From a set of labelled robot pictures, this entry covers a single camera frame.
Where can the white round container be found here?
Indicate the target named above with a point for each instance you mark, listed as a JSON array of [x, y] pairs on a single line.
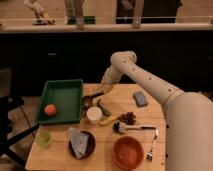
[[94, 115]]

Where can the wooden board eraser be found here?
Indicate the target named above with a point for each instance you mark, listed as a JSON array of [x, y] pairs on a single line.
[[95, 95]]

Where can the black chair frame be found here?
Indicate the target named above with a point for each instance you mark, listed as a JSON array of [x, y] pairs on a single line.
[[7, 103]]

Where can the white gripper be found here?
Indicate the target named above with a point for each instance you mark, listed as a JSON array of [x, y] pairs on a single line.
[[106, 85]]

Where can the grey folded cloth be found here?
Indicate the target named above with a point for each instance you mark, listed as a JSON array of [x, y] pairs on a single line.
[[79, 141]]

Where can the silver fork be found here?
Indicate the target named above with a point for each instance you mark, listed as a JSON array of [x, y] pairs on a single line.
[[149, 156]]

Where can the dark brown plate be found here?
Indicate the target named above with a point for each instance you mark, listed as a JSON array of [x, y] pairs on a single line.
[[90, 146]]

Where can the dark metal cup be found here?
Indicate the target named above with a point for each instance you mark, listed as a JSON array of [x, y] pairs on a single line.
[[87, 102]]

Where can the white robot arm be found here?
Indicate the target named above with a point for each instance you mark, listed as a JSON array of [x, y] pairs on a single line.
[[188, 115]]

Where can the light green cup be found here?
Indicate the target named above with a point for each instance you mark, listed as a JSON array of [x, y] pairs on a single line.
[[43, 139]]

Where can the brown grape bunch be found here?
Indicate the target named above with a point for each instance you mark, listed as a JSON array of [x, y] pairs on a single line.
[[129, 118]]

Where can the orange fruit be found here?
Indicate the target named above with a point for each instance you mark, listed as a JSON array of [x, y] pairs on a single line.
[[50, 110]]

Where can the green pepper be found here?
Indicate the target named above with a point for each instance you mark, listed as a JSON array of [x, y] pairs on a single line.
[[104, 110]]

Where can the red bowl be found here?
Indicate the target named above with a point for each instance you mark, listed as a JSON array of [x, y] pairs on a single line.
[[127, 153]]

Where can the yellow banana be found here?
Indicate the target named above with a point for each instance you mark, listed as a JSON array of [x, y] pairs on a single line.
[[108, 120]]

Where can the green plastic tray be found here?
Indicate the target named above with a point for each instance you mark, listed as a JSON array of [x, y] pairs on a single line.
[[66, 96]]

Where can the blue grey sponge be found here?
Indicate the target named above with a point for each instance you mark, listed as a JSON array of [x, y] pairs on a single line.
[[140, 99]]

